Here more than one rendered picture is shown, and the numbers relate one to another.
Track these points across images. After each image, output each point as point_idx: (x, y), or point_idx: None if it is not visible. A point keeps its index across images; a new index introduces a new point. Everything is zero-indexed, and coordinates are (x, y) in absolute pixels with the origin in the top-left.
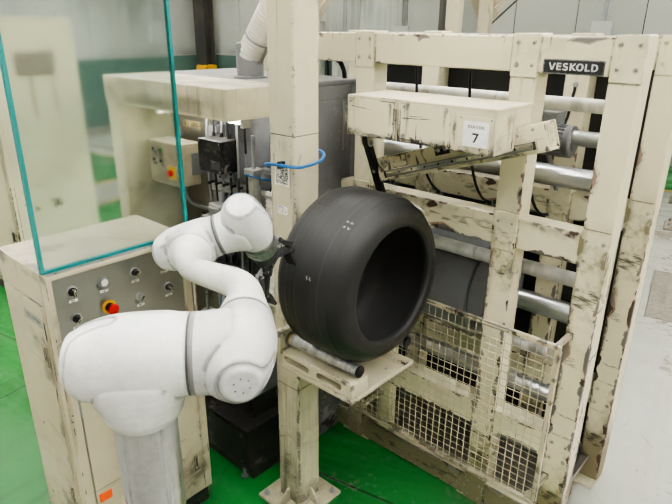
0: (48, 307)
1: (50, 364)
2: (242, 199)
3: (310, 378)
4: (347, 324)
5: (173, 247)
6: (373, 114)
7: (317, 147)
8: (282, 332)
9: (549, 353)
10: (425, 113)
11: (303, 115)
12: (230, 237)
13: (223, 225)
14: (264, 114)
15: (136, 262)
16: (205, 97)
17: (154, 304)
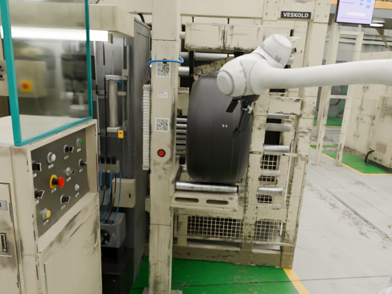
0: (25, 180)
1: (12, 248)
2: (283, 36)
3: (199, 206)
4: (248, 153)
5: (258, 68)
6: (206, 34)
7: (178, 52)
8: (174, 180)
9: (303, 160)
10: (244, 31)
11: (178, 27)
12: (276, 65)
13: (270, 56)
14: (128, 32)
15: (66, 140)
16: (92, 12)
17: (74, 179)
